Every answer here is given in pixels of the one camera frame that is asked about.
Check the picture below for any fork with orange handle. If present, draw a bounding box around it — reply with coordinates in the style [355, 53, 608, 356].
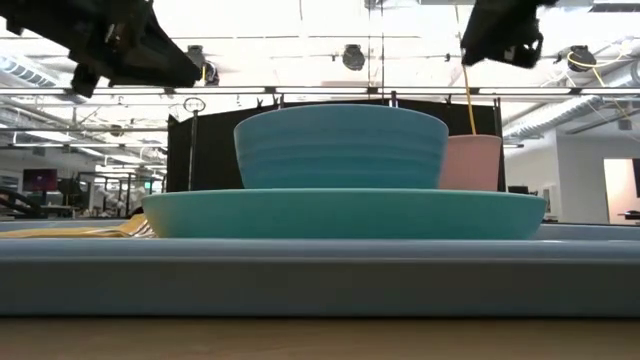
[119, 219, 157, 239]

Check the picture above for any yellow hanging cable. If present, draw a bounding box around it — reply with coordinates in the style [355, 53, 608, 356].
[462, 64, 477, 136]

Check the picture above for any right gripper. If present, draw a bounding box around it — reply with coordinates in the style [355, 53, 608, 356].
[459, 0, 559, 70]

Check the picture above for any blue plastic tray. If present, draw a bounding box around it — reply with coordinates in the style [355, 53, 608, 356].
[0, 219, 640, 317]

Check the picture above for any silver corrugated air duct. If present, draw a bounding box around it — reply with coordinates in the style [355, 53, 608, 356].
[0, 52, 91, 104]
[502, 92, 640, 141]

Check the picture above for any blue ribbed bowl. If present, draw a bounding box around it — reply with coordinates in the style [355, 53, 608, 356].
[233, 103, 450, 190]

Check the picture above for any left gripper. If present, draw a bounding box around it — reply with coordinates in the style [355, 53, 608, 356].
[19, 0, 203, 99]

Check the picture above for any black backdrop partition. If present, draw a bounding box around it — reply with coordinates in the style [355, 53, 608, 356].
[166, 97, 506, 194]

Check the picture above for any teal plate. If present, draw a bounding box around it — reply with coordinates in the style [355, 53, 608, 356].
[141, 188, 548, 240]

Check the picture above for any dark computer monitor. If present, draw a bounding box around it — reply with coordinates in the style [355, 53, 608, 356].
[22, 168, 59, 193]

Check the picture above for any black stand with ring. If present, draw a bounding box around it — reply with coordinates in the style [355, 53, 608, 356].
[183, 96, 206, 192]

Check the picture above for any yellow cloth napkin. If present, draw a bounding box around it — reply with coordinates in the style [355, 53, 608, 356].
[0, 214, 151, 239]

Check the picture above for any pink paper cup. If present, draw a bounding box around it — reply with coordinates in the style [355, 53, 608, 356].
[438, 133, 503, 192]

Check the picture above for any long ceiling light strip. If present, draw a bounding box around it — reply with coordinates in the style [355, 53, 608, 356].
[0, 85, 640, 97]

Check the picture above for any black ceiling cord reel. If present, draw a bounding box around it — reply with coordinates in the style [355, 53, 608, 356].
[342, 43, 366, 71]
[554, 44, 599, 74]
[185, 44, 220, 86]

